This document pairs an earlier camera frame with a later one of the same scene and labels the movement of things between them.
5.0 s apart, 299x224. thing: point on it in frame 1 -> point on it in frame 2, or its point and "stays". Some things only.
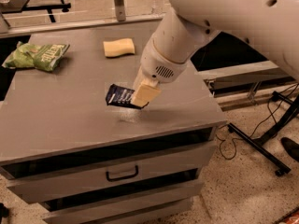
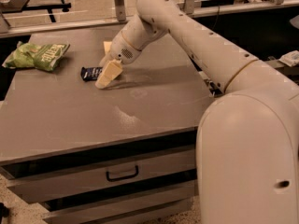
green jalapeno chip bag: (42, 57) stays
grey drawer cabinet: (89, 161) stays
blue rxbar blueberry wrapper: (121, 97) -> (89, 74)
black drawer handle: (121, 177) stays
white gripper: (156, 65) -> (120, 50)
